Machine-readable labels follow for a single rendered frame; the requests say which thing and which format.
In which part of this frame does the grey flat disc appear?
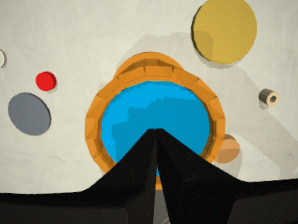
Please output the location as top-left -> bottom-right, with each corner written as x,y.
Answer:
8,92 -> 51,136

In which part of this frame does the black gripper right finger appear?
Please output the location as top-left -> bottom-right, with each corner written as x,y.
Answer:
155,128 -> 298,224

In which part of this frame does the red disc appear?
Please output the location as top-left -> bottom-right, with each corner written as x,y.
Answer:
36,71 -> 57,91

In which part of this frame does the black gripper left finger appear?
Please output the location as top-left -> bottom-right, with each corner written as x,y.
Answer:
0,129 -> 157,224

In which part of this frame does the yellow round disc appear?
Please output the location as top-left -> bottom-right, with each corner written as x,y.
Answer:
191,0 -> 257,64

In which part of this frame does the small white disc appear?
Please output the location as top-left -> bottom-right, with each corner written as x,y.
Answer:
0,49 -> 7,67

